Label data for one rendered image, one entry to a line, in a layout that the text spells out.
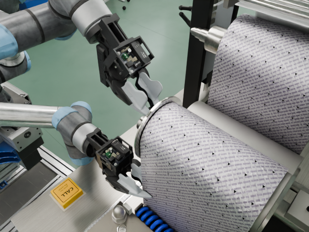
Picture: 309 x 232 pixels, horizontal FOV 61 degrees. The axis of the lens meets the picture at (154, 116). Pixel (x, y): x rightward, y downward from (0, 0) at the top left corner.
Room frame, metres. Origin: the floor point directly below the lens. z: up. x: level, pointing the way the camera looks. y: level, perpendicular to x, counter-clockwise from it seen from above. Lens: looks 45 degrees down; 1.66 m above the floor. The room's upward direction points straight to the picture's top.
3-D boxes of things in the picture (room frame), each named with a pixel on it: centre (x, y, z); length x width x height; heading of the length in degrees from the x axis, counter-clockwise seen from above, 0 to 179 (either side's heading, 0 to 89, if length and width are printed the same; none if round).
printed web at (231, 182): (0.39, -0.19, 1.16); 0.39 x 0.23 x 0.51; 137
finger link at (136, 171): (0.35, 0.03, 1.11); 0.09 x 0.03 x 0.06; 49
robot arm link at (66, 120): (0.51, 0.23, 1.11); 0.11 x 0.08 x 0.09; 47
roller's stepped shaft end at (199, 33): (0.61, -0.12, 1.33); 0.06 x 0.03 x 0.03; 47
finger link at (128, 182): (0.32, 0.05, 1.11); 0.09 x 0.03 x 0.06; 46
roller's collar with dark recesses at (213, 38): (0.57, -0.16, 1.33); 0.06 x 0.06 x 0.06; 47
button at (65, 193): (0.41, 0.27, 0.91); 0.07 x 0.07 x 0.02; 47
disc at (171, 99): (0.37, -0.01, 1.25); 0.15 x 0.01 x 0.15; 137
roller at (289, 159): (0.38, -0.18, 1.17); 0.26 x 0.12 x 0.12; 47
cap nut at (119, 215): (0.28, 0.08, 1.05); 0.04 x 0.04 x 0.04
